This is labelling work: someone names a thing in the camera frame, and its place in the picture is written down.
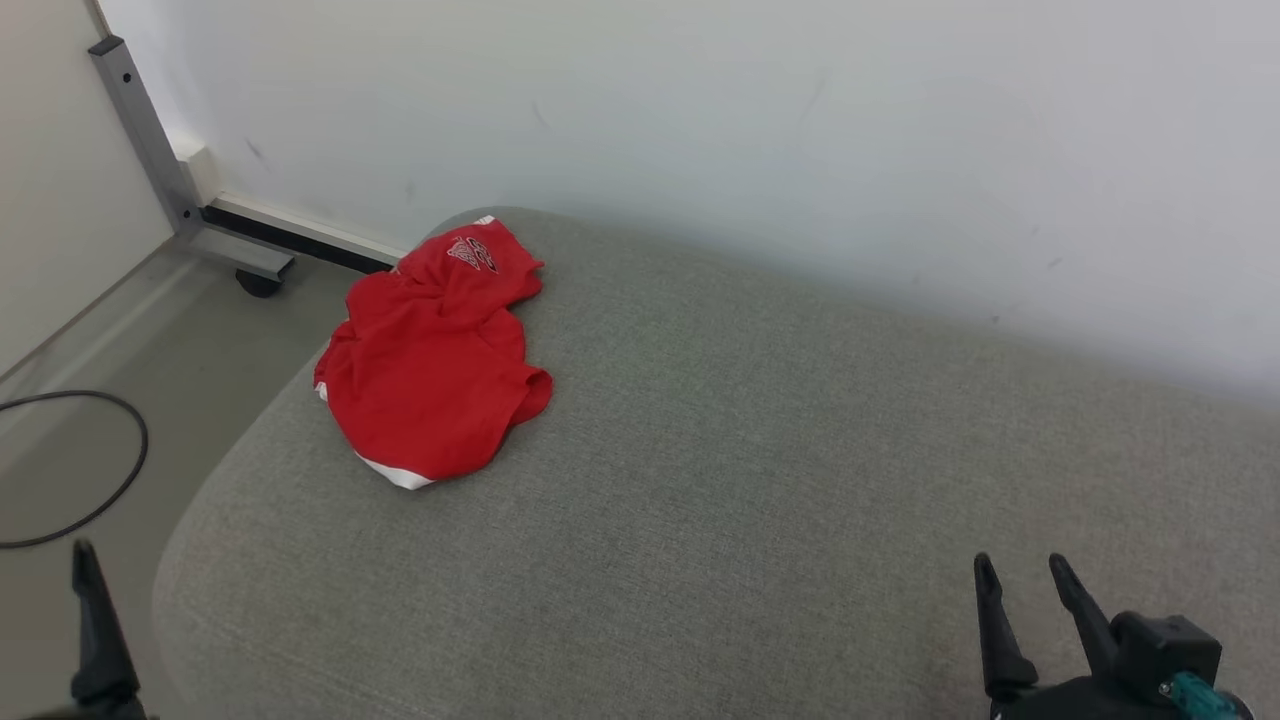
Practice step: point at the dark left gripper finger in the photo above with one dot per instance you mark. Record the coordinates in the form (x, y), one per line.
(100, 640)

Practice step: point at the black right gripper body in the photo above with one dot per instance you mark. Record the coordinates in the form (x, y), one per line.
(1090, 702)

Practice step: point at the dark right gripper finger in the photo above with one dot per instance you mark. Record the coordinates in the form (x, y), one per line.
(1085, 620)
(1000, 640)

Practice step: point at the red shorts with white stripe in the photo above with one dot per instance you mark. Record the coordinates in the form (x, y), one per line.
(430, 360)

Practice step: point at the white and black baseboard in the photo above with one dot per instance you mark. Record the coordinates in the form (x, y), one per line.
(300, 235)

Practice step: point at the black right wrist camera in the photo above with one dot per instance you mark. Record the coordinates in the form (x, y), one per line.
(1165, 650)

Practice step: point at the grey metal frame with caster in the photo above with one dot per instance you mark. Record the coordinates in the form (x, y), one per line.
(150, 150)

